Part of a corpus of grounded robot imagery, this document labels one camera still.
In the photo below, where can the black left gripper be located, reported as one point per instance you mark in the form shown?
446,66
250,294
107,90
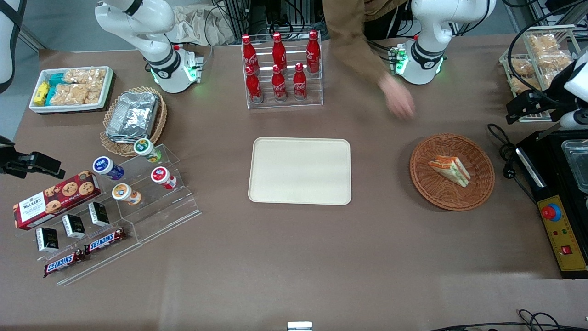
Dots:
551,99

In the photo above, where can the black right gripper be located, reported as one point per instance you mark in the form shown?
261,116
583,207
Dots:
10,162

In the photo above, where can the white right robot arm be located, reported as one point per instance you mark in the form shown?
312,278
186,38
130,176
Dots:
161,27

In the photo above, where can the forearm in brown sleeve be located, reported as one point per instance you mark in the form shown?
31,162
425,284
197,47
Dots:
353,32

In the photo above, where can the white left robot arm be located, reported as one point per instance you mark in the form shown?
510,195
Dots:
429,27

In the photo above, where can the light wicker basket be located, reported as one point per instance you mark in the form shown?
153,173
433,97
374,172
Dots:
112,148

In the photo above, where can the wrapped triangle sandwich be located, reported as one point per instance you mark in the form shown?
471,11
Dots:
450,170

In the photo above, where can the round brown wicker basket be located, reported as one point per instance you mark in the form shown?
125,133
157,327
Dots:
452,197

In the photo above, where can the cream plastic tray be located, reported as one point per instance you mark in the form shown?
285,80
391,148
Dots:
300,171

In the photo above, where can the person's bare hand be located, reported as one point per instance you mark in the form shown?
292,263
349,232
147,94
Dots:
398,99

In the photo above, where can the clear bag of fried snacks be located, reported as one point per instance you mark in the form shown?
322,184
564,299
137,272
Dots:
542,42
553,59
522,66
523,85

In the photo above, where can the red Walkers cookie box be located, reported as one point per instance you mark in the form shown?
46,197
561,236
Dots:
55,200

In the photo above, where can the small black box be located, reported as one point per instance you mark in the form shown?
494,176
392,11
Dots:
47,239
73,226
98,214

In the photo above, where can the purple gum bottle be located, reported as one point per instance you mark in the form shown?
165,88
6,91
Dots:
104,165

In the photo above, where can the teal snack pack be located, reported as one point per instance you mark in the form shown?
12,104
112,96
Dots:
51,95
57,79

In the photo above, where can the yellow snack pack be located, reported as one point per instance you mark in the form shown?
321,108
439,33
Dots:
41,93

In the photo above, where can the clear plastic container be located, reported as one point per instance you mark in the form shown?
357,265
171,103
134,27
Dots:
578,165

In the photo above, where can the black countertop appliance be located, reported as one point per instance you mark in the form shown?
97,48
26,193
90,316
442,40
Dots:
551,184

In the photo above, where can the clear bag of crackers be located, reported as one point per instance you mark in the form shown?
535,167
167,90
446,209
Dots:
85,76
73,94

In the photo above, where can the orange gum bottle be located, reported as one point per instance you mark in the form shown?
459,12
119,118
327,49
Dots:
123,192

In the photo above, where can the Snickers bar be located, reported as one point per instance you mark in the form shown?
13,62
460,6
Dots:
105,240
64,263

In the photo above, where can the red emergency stop button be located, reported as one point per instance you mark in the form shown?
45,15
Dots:
551,212

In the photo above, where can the white rectangular bin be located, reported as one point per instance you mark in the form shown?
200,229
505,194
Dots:
108,89

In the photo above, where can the stack of foil trays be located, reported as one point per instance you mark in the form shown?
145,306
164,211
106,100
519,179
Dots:
132,117

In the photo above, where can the green gum bottle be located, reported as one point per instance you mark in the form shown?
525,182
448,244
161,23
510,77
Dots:
144,148

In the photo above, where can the red gum bottle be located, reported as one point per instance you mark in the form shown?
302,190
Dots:
161,175

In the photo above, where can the clear acrylic stepped display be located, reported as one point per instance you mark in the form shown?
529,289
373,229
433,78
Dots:
161,216

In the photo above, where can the yellow control panel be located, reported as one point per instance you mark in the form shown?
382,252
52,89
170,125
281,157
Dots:
567,239

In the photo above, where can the crumpled beige bag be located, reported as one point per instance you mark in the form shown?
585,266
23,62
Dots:
202,25

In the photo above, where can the red cola bottle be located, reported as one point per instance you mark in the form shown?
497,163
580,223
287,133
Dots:
279,51
253,86
299,82
249,54
313,51
279,84

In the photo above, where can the clear acrylic bottle rack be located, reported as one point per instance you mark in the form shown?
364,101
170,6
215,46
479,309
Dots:
285,105

